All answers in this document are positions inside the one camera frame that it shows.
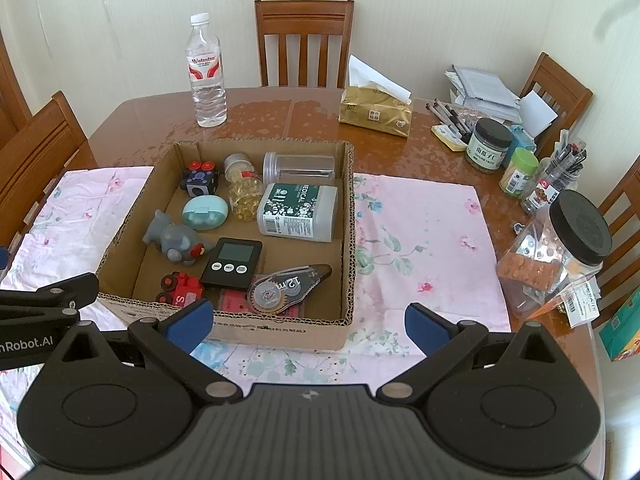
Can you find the green and yellow carton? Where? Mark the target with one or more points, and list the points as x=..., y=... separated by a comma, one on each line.
x=622, y=330

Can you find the black toy train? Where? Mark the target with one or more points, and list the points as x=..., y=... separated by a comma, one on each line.
x=200, y=182

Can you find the red packet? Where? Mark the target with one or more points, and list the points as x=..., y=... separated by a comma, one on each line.
x=232, y=305

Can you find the correction tape dispenser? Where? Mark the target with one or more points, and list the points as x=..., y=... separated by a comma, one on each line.
x=280, y=287

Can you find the black digital timer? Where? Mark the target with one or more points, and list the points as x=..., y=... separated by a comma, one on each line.
x=230, y=260

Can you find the large clear jar black lid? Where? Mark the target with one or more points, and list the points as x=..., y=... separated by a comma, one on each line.
x=545, y=260

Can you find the light blue round case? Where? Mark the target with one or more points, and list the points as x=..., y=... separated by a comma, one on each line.
x=205, y=212

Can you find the yellow sticky note pad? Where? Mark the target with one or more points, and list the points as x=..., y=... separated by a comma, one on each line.
x=450, y=144

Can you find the cardboard box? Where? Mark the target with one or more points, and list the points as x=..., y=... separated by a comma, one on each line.
x=300, y=332

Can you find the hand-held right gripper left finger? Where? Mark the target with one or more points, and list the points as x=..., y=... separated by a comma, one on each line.
x=192, y=325

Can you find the clear plastic jar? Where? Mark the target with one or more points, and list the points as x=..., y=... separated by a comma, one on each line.
x=300, y=167

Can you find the white paper sheet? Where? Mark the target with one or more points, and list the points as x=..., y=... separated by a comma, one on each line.
x=537, y=112

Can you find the white container green label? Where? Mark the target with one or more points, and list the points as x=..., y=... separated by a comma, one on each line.
x=295, y=210

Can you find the clear water bottle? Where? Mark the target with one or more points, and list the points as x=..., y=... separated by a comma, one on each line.
x=207, y=95

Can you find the red toy train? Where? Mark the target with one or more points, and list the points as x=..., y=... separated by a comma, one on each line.
x=185, y=285

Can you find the clear jar of pens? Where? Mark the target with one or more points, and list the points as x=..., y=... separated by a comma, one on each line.
x=547, y=187

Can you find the green lid bottle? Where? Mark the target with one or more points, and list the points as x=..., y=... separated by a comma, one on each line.
x=517, y=177

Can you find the row of black pens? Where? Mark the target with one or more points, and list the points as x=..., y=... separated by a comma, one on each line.
x=447, y=117

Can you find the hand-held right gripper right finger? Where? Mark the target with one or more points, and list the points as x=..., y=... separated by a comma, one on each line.
x=425, y=327

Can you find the small jar black lid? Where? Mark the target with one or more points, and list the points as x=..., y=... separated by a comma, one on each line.
x=487, y=155

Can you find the wooden chair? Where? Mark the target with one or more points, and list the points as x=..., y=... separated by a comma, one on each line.
x=560, y=90
x=40, y=160
x=270, y=40
x=627, y=195

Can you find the blue plastic box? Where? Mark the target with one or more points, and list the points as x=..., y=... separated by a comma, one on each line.
x=522, y=137

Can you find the clear capsule bottle red label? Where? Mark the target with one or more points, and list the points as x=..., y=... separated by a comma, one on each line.
x=245, y=195

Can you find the stack of white papers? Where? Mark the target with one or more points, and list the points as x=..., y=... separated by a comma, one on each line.
x=485, y=87

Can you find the grey elephant toy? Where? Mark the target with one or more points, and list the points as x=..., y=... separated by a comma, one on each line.
x=175, y=242

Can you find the gold tissue pack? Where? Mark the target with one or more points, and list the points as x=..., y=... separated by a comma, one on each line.
x=370, y=112

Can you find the pink floral cloth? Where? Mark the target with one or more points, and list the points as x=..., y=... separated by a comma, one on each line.
x=425, y=240

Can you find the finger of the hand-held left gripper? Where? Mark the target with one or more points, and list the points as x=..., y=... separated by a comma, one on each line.
x=55, y=297
x=3, y=259

